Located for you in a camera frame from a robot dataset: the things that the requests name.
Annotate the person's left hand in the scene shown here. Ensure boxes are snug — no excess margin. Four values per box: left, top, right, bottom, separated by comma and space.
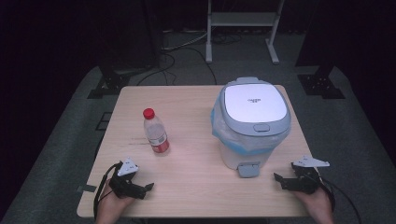
95, 179, 136, 224

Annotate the clear bottle with red cap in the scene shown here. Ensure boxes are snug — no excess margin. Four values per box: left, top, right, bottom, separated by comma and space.
142, 107, 171, 156

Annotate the white metal stand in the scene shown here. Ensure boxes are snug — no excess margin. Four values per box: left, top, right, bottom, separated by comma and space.
205, 0, 286, 65

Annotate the white grey pedal trash can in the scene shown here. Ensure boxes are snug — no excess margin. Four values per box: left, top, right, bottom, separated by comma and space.
210, 76, 292, 179

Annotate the grey tape strip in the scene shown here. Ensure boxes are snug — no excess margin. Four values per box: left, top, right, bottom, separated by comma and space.
76, 184, 98, 194

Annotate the person's right hand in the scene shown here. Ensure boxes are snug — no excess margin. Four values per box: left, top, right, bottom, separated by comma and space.
292, 187, 334, 224

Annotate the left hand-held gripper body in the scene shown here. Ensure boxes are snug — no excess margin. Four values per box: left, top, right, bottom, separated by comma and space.
108, 156, 148, 201

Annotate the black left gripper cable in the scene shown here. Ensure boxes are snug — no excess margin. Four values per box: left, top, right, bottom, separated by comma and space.
92, 161, 123, 220

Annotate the black floor cable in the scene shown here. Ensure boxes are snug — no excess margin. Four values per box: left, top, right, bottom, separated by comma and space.
135, 51, 177, 87
186, 46, 219, 86

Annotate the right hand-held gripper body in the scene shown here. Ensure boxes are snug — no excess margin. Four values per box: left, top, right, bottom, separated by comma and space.
290, 155, 331, 196

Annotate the black stand base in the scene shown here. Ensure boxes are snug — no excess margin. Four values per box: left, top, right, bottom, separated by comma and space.
295, 63, 347, 100
86, 63, 133, 100

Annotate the grey floor cable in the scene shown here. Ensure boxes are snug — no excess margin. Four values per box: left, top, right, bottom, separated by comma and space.
162, 31, 210, 52

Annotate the dark floor outlet cover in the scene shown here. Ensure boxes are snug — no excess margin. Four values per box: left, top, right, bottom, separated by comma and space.
94, 111, 113, 132

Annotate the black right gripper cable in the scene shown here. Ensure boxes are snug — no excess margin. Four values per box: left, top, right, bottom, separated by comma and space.
319, 175, 363, 224

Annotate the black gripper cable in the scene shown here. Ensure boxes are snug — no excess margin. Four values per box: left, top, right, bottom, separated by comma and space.
319, 175, 363, 224
92, 161, 123, 220

